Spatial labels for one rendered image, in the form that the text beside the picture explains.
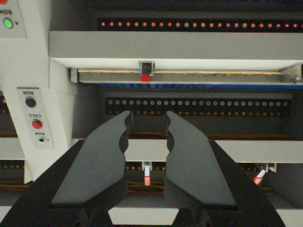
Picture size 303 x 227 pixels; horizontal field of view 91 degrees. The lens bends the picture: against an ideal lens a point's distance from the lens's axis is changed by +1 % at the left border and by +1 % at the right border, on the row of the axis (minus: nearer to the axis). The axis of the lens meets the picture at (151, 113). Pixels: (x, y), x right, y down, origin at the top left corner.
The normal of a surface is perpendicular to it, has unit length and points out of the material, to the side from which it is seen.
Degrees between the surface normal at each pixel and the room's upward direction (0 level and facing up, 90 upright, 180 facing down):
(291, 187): 90
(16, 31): 90
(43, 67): 90
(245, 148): 111
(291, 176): 90
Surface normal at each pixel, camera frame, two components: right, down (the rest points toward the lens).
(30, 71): 0.00, 0.35
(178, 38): 0.00, 0.00
